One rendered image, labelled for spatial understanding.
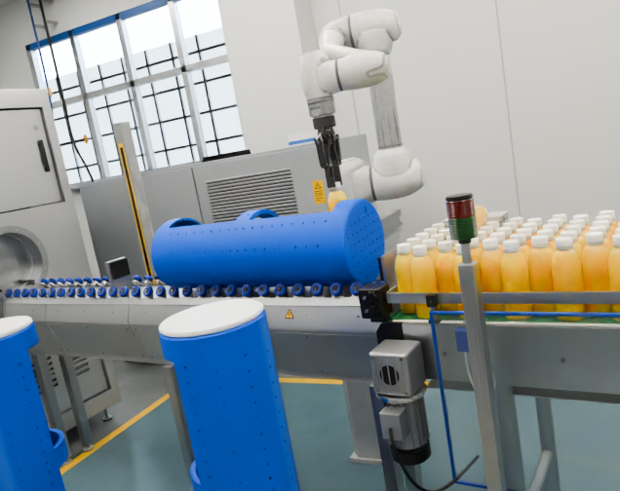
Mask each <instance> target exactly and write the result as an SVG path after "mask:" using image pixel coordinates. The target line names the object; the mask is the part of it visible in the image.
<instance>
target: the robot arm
mask: <svg viewBox="0 0 620 491"><path fill-rule="evenodd" d="M401 33H402V28H401V24H400V20H399V16H398V13H397V12H395V11H391V10H388V9H372V10H367V11H362V12H358V13H356V14H353V15H350V16H346V17H343V18H340V19H335V20H332V21H330V22H328V23H327V24H326V25H325V26H324V27H323V29H322V31H321V33H320V35H319V46H320V50H313V51H309V52H307V53H305V54H304V55H303V56H302V57H301V59H300V79H301V85H302V90H303V92H304V94H305V96H306V100H307V105H308V110H309V116H310V117H311V118H314V119H312V121H313V126H314V130H318V136H317V137H314V141H315V144H316V148H317V153H318V158H319V163H320V167H321V168H322V169H325V174H326V180H327V186H328V188H333V187H336V185H335V182H340V186H341V187H340V188H341V189H340V190H341V191H343V192H344V193H345V195H346V197H347V199H348V200H353V199H365V200H367V201H369V202H370V203H372V202H375V201H387V200H394V199H400V198H403V197H406V196H409V195H411V194H413V193H415V192H416V191H418V190H419V189H421V188H422V187H423V186H424V166H423V164H422V163H421V161H419V160H418V159H417V158H412V157H411V154H410V151H409V150H408V149H407V148H406V147H405V146H403V144H402V137H401V130H400V123H399V116H398V110H397V103H396V97H395V88H394V81H393V74H392V67H391V60H390V56H389V54H391V52H392V49H393V42H394V41H397V40H398V39H399V38H400V36H401ZM358 49H359V50H358ZM368 87H369V93H370V99H371V106H372V112H373V119H374V125H375V131H376V138H377V144H378V150H377V151H376V153H375V154H374V156H373V165H372V166H366V165H365V163H364V161H363V160H361V159H360V158H356V157H351V158H348V159H344V160H342V159H341V151H340V144H339V134H335V133H334V130H333V127H335V126H336V123H335V118H334V115H332V114H334V113H335V112H336V111H335V105H334V98H333V95H334V94H336V93H339V92H343V91H354V90H359V89H364V88H368ZM330 160H331V163H332V166H330Z"/></svg>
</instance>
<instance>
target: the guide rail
mask: <svg viewBox="0 0 620 491"><path fill-rule="evenodd" d="M428 293H437V296H438V303H439V304H463V303H462V295H461V292H388V293H386V295H387V302H388V303H420V304H427V303H426V297H425V296H426V295H427V294H428ZM482 295H483V302H484V304H620V291H518V292H482Z"/></svg>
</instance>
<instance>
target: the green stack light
mask: <svg viewBox="0 0 620 491"><path fill-rule="evenodd" d="M447 221H448V229H449V235H450V239H451V240H453V241H465V240H471V239H475V238H476V237H477V236H478V235H479V231H478V223H477V216H476V215H474V216H471V217H466V218H459V219H447Z"/></svg>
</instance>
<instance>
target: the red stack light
mask: <svg viewBox="0 0 620 491"><path fill-rule="evenodd" d="M446 213H447V218H448V219H459V218H466V217H471V216H474V215H476V211H475V203H474V198H473V197H472V199H469V200H464V201H458V202H447V201H446Z"/></svg>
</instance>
